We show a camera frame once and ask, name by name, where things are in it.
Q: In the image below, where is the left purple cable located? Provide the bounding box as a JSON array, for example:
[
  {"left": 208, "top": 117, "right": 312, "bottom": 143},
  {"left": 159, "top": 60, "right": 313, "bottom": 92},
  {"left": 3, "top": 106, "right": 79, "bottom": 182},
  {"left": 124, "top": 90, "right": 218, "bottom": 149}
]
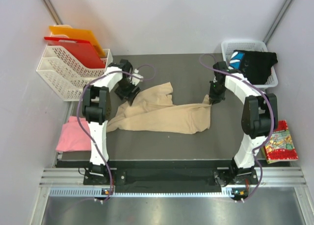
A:
[{"left": 76, "top": 63, "right": 158, "bottom": 202}]

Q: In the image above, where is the orange plastic folder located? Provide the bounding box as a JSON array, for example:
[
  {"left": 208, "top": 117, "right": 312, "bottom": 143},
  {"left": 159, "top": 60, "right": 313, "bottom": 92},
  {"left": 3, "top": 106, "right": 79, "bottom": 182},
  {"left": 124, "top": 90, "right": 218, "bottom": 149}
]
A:
[{"left": 49, "top": 26, "right": 106, "bottom": 58}]

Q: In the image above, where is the purple cable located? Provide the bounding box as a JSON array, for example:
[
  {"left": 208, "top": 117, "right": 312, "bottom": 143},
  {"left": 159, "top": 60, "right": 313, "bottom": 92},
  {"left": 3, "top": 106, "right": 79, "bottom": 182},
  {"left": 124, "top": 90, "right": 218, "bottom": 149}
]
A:
[
  {"left": 199, "top": 53, "right": 274, "bottom": 202},
  {"left": 76, "top": 63, "right": 158, "bottom": 202}
]

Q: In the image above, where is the black t shirt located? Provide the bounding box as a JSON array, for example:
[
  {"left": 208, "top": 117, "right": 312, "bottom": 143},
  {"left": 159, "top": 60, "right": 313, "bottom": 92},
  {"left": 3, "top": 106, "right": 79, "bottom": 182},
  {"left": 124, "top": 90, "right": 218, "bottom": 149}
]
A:
[{"left": 229, "top": 50, "right": 278, "bottom": 85}]

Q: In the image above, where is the colourful picture book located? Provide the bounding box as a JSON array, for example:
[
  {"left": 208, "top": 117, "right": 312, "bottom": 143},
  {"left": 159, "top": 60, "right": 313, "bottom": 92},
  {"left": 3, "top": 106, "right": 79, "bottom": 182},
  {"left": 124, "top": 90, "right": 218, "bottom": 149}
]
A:
[{"left": 261, "top": 120, "right": 299, "bottom": 164}]

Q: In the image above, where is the pink folded t shirt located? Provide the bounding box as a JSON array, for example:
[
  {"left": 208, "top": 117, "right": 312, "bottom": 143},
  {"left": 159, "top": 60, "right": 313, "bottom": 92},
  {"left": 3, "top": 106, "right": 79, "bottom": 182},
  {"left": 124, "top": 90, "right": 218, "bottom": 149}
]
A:
[{"left": 55, "top": 116, "right": 91, "bottom": 152}]

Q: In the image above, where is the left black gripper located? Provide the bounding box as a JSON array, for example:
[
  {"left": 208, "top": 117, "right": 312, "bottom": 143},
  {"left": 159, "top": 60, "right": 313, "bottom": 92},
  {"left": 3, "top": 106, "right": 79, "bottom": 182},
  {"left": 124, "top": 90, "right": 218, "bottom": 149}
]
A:
[{"left": 114, "top": 78, "right": 141, "bottom": 105}]

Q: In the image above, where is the white slotted cable duct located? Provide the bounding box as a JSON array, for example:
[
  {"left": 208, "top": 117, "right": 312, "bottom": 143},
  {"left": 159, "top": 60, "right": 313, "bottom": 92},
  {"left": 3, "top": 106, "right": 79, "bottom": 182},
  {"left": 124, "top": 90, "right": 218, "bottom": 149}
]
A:
[{"left": 49, "top": 187, "right": 244, "bottom": 198}]

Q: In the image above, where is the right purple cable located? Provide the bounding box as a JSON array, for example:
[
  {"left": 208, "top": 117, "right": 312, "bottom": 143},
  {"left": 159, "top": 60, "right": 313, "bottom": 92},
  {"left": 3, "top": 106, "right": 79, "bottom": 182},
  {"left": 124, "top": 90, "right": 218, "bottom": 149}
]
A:
[{"left": 199, "top": 53, "right": 274, "bottom": 202}]

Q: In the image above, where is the white mesh laundry basket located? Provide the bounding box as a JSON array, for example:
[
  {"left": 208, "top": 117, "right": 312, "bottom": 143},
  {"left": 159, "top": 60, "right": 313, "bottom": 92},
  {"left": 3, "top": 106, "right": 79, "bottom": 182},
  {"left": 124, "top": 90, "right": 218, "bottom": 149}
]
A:
[{"left": 221, "top": 39, "right": 278, "bottom": 90}]

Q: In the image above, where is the beige t shirt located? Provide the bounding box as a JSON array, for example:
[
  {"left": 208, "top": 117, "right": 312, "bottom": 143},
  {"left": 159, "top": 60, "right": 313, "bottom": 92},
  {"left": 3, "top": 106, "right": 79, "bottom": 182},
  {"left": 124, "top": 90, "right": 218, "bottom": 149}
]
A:
[{"left": 106, "top": 82, "right": 211, "bottom": 134}]

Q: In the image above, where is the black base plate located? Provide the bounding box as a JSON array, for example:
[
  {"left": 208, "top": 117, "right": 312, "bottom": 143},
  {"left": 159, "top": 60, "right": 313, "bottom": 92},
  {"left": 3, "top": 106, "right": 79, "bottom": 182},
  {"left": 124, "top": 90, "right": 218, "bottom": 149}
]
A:
[{"left": 84, "top": 168, "right": 257, "bottom": 191}]

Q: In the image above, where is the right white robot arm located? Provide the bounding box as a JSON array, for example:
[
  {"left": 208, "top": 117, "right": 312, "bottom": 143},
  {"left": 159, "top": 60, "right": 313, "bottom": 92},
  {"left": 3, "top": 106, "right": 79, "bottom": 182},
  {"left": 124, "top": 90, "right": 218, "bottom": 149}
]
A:
[{"left": 209, "top": 61, "right": 278, "bottom": 186}]

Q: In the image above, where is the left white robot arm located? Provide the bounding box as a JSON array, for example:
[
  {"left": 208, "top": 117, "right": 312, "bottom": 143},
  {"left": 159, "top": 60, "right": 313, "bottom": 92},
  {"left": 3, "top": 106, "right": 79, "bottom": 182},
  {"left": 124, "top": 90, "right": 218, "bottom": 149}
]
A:
[{"left": 80, "top": 59, "right": 143, "bottom": 186}]

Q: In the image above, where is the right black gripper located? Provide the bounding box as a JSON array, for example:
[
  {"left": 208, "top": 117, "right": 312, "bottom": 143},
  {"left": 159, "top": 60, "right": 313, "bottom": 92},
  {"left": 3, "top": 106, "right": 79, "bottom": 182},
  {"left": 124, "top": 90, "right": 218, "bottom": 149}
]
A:
[{"left": 209, "top": 81, "right": 227, "bottom": 105}]

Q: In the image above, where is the white perforated file organizer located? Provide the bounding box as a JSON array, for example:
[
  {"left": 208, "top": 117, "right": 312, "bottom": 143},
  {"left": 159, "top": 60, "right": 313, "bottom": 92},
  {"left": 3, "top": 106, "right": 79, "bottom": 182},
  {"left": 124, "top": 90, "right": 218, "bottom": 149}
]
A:
[{"left": 36, "top": 46, "right": 105, "bottom": 102}]

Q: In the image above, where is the red plastic folder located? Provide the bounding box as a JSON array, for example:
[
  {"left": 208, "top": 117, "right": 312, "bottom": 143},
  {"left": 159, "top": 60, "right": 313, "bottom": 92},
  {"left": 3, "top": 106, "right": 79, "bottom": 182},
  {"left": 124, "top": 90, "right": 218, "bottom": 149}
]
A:
[{"left": 44, "top": 36, "right": 105, "bottom": 69}]

